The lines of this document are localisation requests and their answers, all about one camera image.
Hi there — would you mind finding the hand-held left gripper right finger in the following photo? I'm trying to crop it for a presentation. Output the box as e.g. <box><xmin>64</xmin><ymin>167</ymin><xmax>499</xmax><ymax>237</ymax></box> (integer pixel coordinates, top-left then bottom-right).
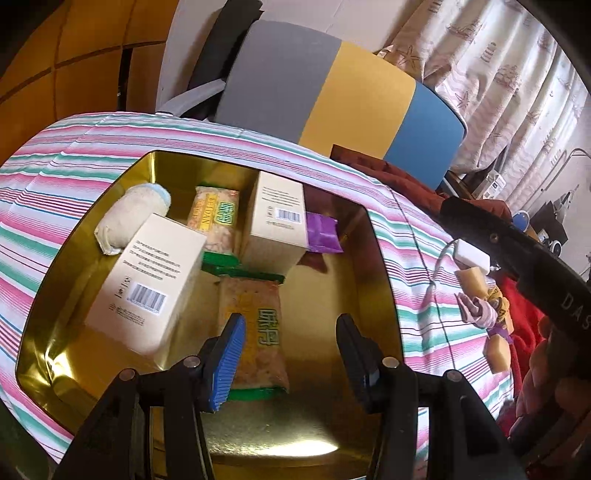
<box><xmin>335</xmin><ymin>313</ymin><xmax>527</xmax><ymax>480</ymax></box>

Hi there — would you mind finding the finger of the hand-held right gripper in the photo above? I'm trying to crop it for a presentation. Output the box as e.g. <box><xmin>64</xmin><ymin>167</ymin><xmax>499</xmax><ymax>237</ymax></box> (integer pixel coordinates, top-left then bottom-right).
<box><xmin>441</xmin><ymin>196</ymin><xmax>536</xmax><ymax>278</ymax></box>

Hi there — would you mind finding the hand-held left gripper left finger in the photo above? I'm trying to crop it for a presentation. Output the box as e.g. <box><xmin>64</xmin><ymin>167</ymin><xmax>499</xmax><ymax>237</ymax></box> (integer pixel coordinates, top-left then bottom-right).
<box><xmin>53</xmin><ymin>313</ymin><xmax>247</xmax><ymax>480</ymax></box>

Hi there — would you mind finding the yellow sponge block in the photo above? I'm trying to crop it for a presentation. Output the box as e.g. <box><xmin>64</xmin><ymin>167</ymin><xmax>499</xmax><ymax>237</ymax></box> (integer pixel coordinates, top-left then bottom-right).
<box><xmin>455</xmin><ymin>267</ymin><xmax>490</xmax><ymax>300</ymax></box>
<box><xmin>485</xmin><ymin>335</ymin><xmax>512</xmax><ymax>374</ymax></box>

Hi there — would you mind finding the yellow green snack packet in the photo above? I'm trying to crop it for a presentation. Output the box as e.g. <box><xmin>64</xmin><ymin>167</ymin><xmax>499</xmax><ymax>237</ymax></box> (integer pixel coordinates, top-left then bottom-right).
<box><xmin>217</xmin><ymin>272</ymin><xmax>291</xmax><ymax>400</ymax></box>
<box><xmin>187</xmin><ymin>185</ymin><xmax>243</xmax><ymax>273</ymax></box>

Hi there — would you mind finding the yellow brown plush toy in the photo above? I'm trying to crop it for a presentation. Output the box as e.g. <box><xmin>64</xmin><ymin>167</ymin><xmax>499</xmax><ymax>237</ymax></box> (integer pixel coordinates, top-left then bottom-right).
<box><xmin>487</xmin><ymin>286</ymin><xmax>512</xmax><ymax>333</ymax></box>

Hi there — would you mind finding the gold metal tin container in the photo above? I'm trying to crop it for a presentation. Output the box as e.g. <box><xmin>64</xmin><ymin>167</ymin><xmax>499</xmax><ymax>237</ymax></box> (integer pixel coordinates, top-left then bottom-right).
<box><xmin>15</xmin><ymin>149</ymin><xmax>406</xmax><ymax>468</ymax></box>

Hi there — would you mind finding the pink sock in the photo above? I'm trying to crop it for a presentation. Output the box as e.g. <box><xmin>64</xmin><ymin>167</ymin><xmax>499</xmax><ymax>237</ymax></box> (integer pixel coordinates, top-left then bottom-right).
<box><xmin>457</xmin><ymin>293</ymin><xmax>499</xmax><ymax>329</ymax></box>

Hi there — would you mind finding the large beige cardboard box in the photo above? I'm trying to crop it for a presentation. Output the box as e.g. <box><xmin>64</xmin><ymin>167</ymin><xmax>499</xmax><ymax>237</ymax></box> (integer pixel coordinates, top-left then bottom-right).
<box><xmin>84</xmin><ymin>213</ymin><xmax>208</xmax><ymax>356</ymax></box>

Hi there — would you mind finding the purple snack packet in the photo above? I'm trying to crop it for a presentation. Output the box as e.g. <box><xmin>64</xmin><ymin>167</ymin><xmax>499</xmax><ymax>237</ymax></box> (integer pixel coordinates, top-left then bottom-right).
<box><xmin>305</xmin><ymin>211</ymin><xmax>345</xmax><ymax>254</ymax></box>

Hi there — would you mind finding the small beige cardboard box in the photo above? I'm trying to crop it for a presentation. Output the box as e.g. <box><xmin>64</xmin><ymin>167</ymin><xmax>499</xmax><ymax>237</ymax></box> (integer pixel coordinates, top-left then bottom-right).
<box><xmin>240</xmin><ymin>171</ymin><xmax>309</xmax><ymax>273</ymax></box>

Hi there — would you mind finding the white sock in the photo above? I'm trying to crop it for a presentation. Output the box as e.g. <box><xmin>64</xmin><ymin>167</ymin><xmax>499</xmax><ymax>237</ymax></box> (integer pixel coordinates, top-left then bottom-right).
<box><xmin>95</xmin><ymin>182</ymin><xmax>172</xmax><ymax>257</ymax></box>

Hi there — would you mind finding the person's right hand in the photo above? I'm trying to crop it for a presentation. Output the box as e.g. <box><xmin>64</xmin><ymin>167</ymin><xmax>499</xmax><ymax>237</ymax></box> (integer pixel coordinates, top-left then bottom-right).
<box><xmin>510</xmin><ymin>318</ymin><xmax>591</xmax><ymax>467</ymax></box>

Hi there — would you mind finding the white charger adapter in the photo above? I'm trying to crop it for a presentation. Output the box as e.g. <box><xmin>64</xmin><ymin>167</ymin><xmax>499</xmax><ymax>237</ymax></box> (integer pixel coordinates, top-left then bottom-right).
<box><xmin>453</xmin><ymin>239</ymin><xmax>491</xmax><ymax>274</ymax></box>

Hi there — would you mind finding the red fuzzy robe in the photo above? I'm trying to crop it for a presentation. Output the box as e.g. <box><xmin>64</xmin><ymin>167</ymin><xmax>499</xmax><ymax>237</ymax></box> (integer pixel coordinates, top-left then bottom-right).
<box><xmin>496</xmin><ymin>274</ymin><xmax>548</xmax><ymax>416</ymax></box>

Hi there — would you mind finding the white blue carton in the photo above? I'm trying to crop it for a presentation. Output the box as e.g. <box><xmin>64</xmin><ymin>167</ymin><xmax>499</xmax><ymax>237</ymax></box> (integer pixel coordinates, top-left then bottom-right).
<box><xmin>480</xmin><ymin>168</ymin><xmax>505</xmax><ymax>200</ymax></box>

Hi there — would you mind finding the black device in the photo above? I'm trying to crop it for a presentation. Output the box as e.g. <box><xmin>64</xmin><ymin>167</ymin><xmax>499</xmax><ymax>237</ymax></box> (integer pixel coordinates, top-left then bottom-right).
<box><xmin>527</xmin><ymin>198</ymin><xmax>570</xmax><ymax>245</ymax></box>

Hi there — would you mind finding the rust brown jacket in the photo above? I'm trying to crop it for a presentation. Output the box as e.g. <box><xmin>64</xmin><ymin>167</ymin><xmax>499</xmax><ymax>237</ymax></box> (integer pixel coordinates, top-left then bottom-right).
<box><xmin>330</xmin><ymin>144</ymin><xmax>513</xmax><ymax>241</ymax></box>

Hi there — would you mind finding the cream patterned curtain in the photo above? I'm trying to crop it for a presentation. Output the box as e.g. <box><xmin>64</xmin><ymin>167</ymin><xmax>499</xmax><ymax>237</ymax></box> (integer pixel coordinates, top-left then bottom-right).
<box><xmin>376</xmin><ymin>0</ymin><xmax>591</xmax><ymax>232</ymax></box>

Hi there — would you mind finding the grey yellow blue chair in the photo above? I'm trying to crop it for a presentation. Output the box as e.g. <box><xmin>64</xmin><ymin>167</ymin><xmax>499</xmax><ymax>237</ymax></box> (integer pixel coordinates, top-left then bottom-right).
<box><xmin>154</xmin><ymin>21</ymin><xmax>467</xmax><ymax>190</ymax></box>

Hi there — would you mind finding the striped pink green tablecloth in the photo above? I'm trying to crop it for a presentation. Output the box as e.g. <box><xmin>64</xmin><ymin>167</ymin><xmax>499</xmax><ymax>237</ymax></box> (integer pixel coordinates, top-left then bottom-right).
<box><xmin>0</xmin><ymin>111</ymin><xmax>515</xmax><ymax>480</ymax></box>

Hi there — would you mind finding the black rolled mat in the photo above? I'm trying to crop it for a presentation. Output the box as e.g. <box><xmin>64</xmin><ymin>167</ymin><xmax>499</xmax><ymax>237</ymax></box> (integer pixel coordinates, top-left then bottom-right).
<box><xmin>187</xmin><ymin>0</ymin><xmax>264</xmax><ymax>116</ymax></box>

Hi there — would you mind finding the wooden wardrobe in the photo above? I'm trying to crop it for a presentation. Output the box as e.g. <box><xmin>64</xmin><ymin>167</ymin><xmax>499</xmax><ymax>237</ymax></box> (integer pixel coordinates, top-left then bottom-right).
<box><xmin>0</xmin><ymin>0</ymin><xmax>178</xmax><ymax>158</ymax></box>

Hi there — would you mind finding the white metal rail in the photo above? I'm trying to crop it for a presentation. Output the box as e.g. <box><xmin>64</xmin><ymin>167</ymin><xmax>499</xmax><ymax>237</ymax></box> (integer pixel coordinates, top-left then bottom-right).
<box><xmin>544</xmin><ymin>147</ymin><xmax>591</xmax><ymax>195</ymax></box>

